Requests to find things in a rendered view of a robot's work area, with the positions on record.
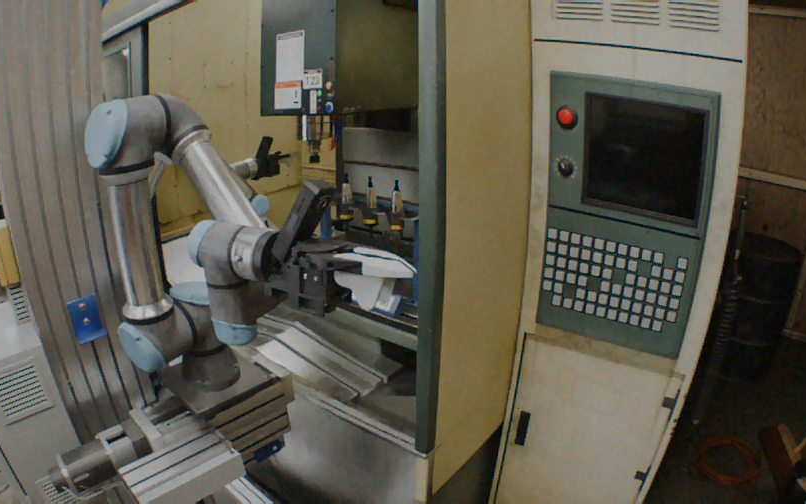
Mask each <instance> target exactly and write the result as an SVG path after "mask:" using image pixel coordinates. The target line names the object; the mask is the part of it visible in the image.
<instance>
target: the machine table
mask: <svg viewBox="0 0 806 504"><path fill-rule="evenodd" d="M404 261H406V262H407V263H408V264H409V265H411V266H412V267H413V258H411V257H407V256H404ZM396 284H397V285H396ZM404 290H405V291H404ZM408 291H409V292H408ZM404 292H405V293H404ZM392 293H394V294H398V295H401V296H403V312H402V313H400V314H399V315H397V316H395V317H392V316H389V315H386V314H383V313H380V312H377V311H374V310H366V309H363V308H362V307H360V305H357V304H354V303H352V304H349V303H345V302H340V303H338V304H336V310H335V311H333V312H331V313H329V314H328V313H324V316H326V317H328V318H331V319H333V320H336V321H338V322H340V323H343V324H345V325H348V326H350V327H353V328H355V329H358V330H361V331H363V332H366V333H368V334H371V335H374V336H376V337H379V338H382V339H384V340H387V341H390V342H392V343H395V344H398V345H401V346H404V347H406V348H409V349H412V350H415V351H417V326H418V308H415V307H411V306H408V305H405V302H406V301H408V300H410V299H411V298H413V278H396V281H395V284H394V287H393V290H392ZM404 301H405V302H404ZM415 310H416V311H415Z"/></svg>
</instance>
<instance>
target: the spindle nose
mask: <svg viewBox="0 0 806 504"><path fill-rule="evenodd" d="M332 137H333V116H296V139H297V140H298V141H315V140H324V139H330V138H332Z"/></svg>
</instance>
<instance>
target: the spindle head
mask: <svg viewBox="0 0 806 504"><path fill-rule="evenodd" d="M302 30H304V57H303V76H304V71H309V70H320V69H322V88H307V89H303V80H296V81H285V82H276V74H277V35H282V34H287V33H292V32H297V31H302ZM331 62H334V64H335V68H334V116H339V115H347V114H356V113H365V112H375V111H385V110H397V109H410V108H419V0H262V8H261V50H260V115H261V117H266V116H325V63H331ZM297 81H301V108H279V109H275V84H276V83H286V82H297ZM318 90H321V91H322V93H323V94H322V96H321V97H318V96H317V91H318ZM310 91H316V113H310ZM319 98H321V99H322V101H323V102H322V105H320V106H319V105H318V104H317V100H318V99H319ZM318 107H321V108H322V113H321V114H318V113H317V108H318Z"/></svg>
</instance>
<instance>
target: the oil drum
mask: <svg viewBox="0 0 806 504"><path fill-rule="evenodd" d="M736 232H737V231H730V240H729V252H733V253H734V251H735V239H736ZM802 259H803V253H802V252H801V251H800V250H799V249H797V248H796V247H794V246H793V245H791V244H789V243H787V242H784V241H782V240H779V239H777V238H774V237H771V236H767V235H763V234H759V233H754V232H748V231H745V236H744V241H743V245H742V249H741V251H740V254H739V257H738V259H737V263H736V265H737V272H738V273H742V274H743V276H742V282H741V286H740V287H739V288H740V289H739V294H740V296H739V299H738V301H739V302H738V305H737V307H738V308H737V310H736V315H735V316H734V317H735V319H734V321H733V325H732V326H731V327H732V329H731V333H730V335H729V336H730V338H729V342H728V346H727V348H726V352H725V355H724V358H723V361H722V365H721V369H720V373H719V376H718V377H720V378H722V379H725V380H728V381H731V382H736V383H755V382H758V381H761V380H762V379H764V378H765V377H766V375H767V373H768V368H769V365H770V362H771V359H772V356H773V354H774V351H775V348H776V345H777V342H778V341H779V340H780V337H781V330H782V327H783V324H784V321H785V317H786V314H787V311H788V308H789V304H790V302H791V301H792V299H793V290H794V287H795V283H796V279H797V276H798V272H799V268H800V264H801V260H802ZM717 312H718V311H717V309H716V307H715V306H714V304H713V308H712V312H711V316H710V320H709V324H708V327H707V331H706V335H705V338H704V342H705V339H706V337H707V335H708V333H709V331H710V329H711V326H712V324H713V322H714V319H715V317H716V314H717ZM721 316H722V315H721V314H720V316H719V319H718V321H717V323H716V326H715V328H714V330H713V332H712V334H711V337H710V339H709V341H708V343H707V346H706V348H705V351H704V354H703V357H702V360H701V365H702V366H703V367H704V368H705V369H707V368H706V367H707V365H708V361H709V357H710V356H711V352H712V347H713V344H714V340H715V339H716V338H715V336H716V335H717V334H716V332H717V329H718V327H719V326H720V325H719V322H720V321H721V320H720V317H721ZM704 342H703V344H704Z"/></svg>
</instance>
